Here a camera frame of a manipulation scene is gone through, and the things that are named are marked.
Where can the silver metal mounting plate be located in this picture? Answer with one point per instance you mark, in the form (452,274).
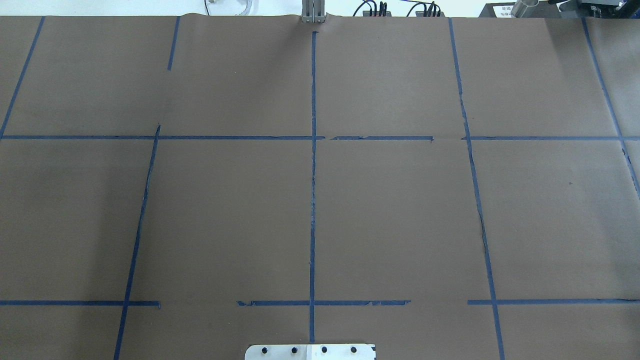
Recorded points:
(310,351)

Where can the silver metal cup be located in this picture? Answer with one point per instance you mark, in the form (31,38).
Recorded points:
(524,8)

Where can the aluminium frame post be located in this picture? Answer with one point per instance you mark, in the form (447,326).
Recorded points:
(313,11)

